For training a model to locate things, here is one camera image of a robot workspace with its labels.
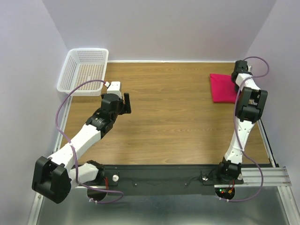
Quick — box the pink t shirt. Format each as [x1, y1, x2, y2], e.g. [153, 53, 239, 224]
[210, 74, 237, 103]

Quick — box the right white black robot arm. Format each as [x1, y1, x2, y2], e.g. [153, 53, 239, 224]
[216, 57, 268, 183]

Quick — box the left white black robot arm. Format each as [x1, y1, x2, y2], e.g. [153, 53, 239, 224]
[31, 93, 131, 203]

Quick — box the white plastic basket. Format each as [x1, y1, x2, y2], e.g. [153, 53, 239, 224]
[57, 48, 109, 96]

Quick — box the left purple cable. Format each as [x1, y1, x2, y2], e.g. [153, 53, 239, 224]
[55, 79, 124, 204]

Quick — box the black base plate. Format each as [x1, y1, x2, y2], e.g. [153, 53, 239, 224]
[89, 165, 243, 196]

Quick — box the aluminium frame rail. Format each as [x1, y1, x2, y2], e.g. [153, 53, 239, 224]
[29, 94, 291, 225]

